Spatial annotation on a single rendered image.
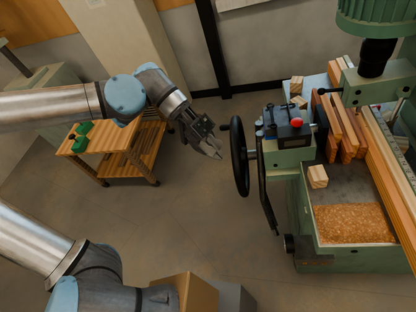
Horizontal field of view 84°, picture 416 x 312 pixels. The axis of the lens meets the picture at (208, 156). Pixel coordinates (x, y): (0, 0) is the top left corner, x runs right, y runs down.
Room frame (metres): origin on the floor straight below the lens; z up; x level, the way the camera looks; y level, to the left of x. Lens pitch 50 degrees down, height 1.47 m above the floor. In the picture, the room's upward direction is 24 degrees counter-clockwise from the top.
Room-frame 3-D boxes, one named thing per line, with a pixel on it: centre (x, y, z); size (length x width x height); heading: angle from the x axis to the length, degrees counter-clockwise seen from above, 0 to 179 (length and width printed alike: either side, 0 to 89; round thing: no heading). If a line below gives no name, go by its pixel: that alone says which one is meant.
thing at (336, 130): (0.40, -0.35, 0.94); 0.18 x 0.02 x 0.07; 158
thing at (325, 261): (0.18, -0.19, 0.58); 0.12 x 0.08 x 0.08; 68
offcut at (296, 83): (0.59, -0.38, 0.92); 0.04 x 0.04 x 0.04; 47
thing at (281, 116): (0.40, -0.22, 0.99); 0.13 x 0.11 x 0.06; 158
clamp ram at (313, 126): (0.38, -0.28, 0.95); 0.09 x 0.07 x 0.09; 158
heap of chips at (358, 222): (0.13, -0.23, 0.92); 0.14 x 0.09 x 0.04; 68
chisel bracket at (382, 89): (0.36, -0.44, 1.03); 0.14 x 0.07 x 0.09; 68
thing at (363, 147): (0.35, -0.39, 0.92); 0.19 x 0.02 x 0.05; 158
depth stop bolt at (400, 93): (0.30, -0.46, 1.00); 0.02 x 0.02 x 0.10; 68
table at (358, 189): (0.37, -0.31, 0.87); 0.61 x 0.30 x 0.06; 158
